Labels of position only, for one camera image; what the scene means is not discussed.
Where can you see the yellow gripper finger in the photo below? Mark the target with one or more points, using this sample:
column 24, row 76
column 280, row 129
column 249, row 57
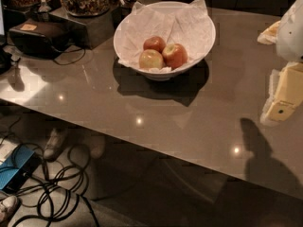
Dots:
column 268, row 36
column 285, row 94

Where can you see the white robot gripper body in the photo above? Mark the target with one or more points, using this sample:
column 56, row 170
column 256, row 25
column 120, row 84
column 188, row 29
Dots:
column 292, row 35

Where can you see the red apple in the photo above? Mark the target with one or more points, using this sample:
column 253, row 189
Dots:
column 155, row 43
column 174, row 55

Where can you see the white ceramic bowl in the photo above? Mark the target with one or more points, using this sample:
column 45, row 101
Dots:
column 164, row 40

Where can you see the red apple top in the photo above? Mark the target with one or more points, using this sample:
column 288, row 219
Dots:
column 155, row 43

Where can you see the yellow-red apple front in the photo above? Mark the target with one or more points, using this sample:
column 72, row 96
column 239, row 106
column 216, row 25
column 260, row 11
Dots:
column 151, row 58

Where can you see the dark grey stand box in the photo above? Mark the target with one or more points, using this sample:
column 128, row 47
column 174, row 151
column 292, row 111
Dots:
column 88, row 32

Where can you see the metal scoop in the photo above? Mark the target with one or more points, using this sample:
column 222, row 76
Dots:
column 44, row 7

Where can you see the black device with label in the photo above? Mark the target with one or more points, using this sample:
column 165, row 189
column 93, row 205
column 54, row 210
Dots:
column 46, row 40

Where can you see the white shoe under table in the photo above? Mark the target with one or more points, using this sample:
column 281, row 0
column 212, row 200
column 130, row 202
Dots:
column 54, row 145

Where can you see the blue box on floor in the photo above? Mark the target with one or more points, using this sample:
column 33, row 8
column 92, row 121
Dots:
column 15, row 169

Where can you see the white shoe bottom left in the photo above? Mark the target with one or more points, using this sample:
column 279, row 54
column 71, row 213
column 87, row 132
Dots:
column 7, row 207

